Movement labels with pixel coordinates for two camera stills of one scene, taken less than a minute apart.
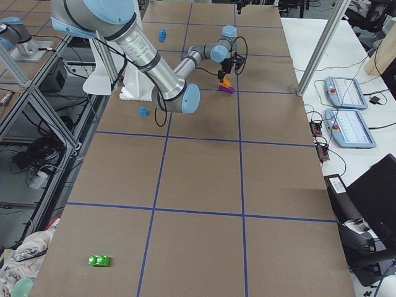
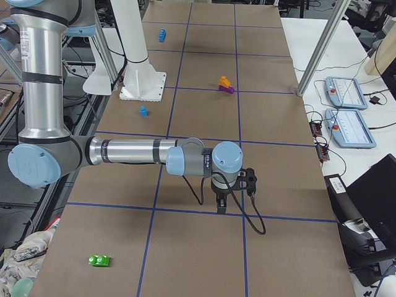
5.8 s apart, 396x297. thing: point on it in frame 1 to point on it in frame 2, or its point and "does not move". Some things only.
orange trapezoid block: x=226 y=83 does not move
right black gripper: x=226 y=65 to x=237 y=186
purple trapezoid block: x=229 y=90 does not move
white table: x=357 y=114 does not move
